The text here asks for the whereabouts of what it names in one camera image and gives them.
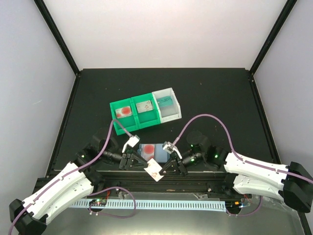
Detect right black frame post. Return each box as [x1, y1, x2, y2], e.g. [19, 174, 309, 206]
[249, 0, 297, 75]

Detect controller board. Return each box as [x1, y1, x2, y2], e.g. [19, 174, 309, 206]
[225, 201, 250, 209]
[89, 199, 107, 207]

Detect teal VIP card stack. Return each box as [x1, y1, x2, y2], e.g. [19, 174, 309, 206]
[156, 96, 173, 108]

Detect black frame post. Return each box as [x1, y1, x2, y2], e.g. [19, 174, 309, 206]
[249, 0, 297, 75]
[34, 0, 80, 76]

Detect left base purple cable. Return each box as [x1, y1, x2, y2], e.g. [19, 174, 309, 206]
[88, 186, 137, 218]

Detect middle green bin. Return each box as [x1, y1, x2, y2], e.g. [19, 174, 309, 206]
[131, 93, 160, 129]

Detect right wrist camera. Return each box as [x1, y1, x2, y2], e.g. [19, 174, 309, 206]
[162, 141, 176, 154]

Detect white translucent bin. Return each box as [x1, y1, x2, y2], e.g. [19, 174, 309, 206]
[152, 88, 182, 123]

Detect left black frame post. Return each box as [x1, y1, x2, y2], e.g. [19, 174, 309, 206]
[34, 0, 80, 76]

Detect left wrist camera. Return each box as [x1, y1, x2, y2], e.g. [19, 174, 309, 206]
[122, 135, 140, 153]

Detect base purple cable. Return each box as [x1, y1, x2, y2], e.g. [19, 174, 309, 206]
[88, 186, 137, 218]
[225, 195, 264, 218]

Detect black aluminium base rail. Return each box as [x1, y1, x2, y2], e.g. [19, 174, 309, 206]
[85, 170, 243, 200]

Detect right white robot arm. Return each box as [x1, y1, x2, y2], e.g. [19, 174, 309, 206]
[159, 131, 313, 213]

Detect white floral VIP card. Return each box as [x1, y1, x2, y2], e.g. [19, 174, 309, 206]
[144, 159, 164, 182]

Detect left controller board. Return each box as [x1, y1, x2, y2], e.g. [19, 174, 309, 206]
[89, 199, 107, 207]

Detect light blue slotted cable duct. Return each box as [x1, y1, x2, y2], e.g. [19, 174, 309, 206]
[70, 198, 227, 212]

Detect left green bin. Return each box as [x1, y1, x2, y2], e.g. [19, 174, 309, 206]
[110, 98, 139, 132]

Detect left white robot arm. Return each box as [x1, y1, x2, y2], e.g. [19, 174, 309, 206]
[8, 135, 147, 235]

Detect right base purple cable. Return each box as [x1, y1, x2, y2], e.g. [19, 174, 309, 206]
[225, 195, 264, 218]

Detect right controller board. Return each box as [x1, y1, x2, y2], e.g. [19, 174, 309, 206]
[225, 201, 250, 209]

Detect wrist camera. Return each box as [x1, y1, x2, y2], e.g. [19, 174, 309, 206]
[162, 141, 176, 154]
[122, 135, 140, 153]

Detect blue card holder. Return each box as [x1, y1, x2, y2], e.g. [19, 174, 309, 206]
[137, 143, 170, 164]

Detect green bin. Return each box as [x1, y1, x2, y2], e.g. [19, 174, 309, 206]
[110, 98, 139, 132]
[131, 93, 160, 129]

